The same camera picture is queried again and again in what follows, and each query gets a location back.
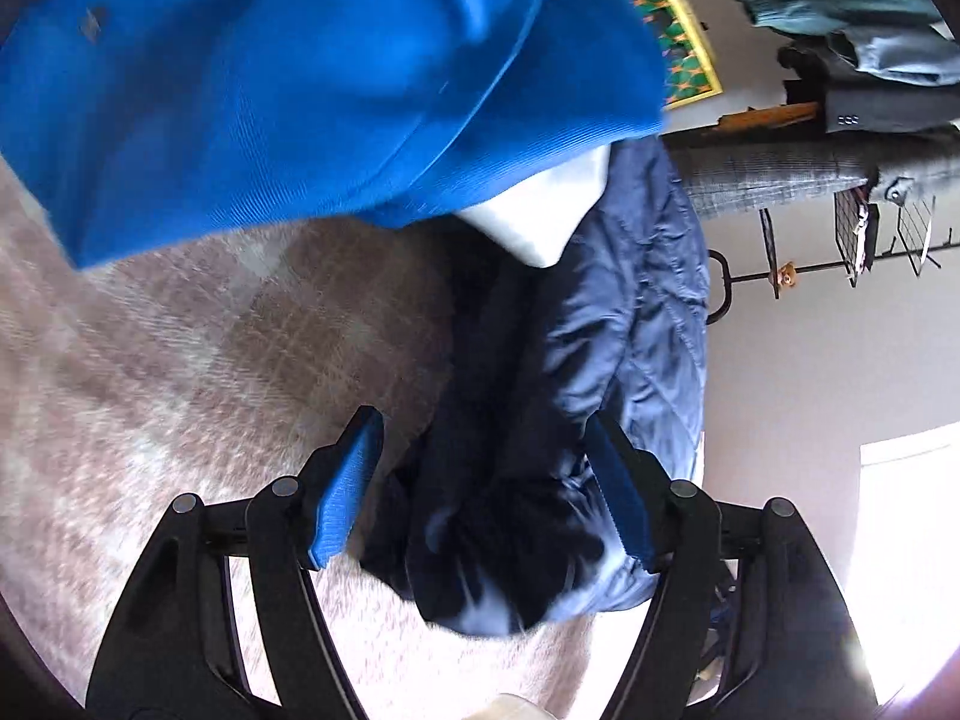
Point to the plaid bed cover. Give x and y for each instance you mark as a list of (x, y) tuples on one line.
[(187, 390)]

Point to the teal denim jacket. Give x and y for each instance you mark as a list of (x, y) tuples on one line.
[(825, 4)]

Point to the black blazer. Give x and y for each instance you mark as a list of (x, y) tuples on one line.
[(885, 109)]

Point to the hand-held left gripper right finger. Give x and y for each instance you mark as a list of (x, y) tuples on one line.
[(622, 495)]

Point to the navy puffer jacket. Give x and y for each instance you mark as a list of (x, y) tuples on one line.
[(525, 390)]

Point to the grey plaid coat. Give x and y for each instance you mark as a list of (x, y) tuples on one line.
[(787, 172)]

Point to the black metal clothes rack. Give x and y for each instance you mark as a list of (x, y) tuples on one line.
[(727, 289)]

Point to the yellow green patterned crate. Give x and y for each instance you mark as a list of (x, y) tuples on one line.
[(679, 52)]

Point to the brown hanging garment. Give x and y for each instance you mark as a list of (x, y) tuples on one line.
[(772, 115)]

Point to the small teddy bear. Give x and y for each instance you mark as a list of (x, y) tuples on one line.
[(787, 276)]

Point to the window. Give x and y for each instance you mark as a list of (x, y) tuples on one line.
[(915, 525)]

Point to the blue and white jacket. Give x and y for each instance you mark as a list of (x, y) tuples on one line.
[(300, 90)]

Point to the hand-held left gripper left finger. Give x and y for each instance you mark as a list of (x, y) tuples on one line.
[(345, 487)]

